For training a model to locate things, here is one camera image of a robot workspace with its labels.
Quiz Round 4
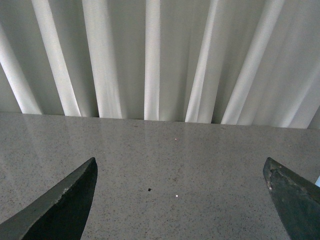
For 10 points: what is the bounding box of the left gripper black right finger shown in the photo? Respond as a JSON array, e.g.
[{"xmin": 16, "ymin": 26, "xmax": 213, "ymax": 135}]
[{"xmin": 263, "ymin": 157, "xmax": 320, "ymax": 240}]

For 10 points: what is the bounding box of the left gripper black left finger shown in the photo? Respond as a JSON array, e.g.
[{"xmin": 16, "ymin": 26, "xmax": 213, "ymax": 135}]
[{"xmin": 0, "ymin": 157, "xmax": 98, "ymax": 240}]

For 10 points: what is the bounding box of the blue plastic cup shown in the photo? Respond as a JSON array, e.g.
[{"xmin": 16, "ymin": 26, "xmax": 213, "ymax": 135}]
[{"xmin": 315, "ymin": 176, "xmax": 320, "ymax": 187}]

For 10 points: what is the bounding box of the white curtain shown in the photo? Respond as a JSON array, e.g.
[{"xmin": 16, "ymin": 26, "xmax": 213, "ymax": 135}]
[{"xmin": 0, "ymin": 0, "xmax": 320, "ymax": 129}]

